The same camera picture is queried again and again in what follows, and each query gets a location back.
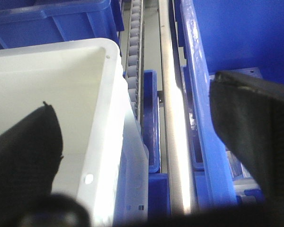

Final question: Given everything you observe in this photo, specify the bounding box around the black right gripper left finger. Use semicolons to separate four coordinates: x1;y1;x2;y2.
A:
0;101;64;209

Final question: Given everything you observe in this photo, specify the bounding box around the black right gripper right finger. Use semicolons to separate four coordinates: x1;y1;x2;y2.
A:
209;71;284;202

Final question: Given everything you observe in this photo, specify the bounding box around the white plastic bin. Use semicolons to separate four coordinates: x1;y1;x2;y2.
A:
0;38;147;227

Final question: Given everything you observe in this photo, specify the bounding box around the blue bin at right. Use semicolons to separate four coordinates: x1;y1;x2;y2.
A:
175;0;284;208

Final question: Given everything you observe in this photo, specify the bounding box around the blue bin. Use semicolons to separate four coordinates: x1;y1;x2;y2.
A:
0;0;124;49
113;70;170;227
175;0;284;208

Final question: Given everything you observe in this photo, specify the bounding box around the blue bin lower middle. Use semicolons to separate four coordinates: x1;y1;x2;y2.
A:
113;70;170;227

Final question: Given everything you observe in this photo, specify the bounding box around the blue bin behind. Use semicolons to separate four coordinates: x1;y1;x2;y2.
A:
0;0;124;49

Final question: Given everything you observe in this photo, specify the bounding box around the right roller track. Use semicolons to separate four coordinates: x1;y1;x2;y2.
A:
125;0;144;125

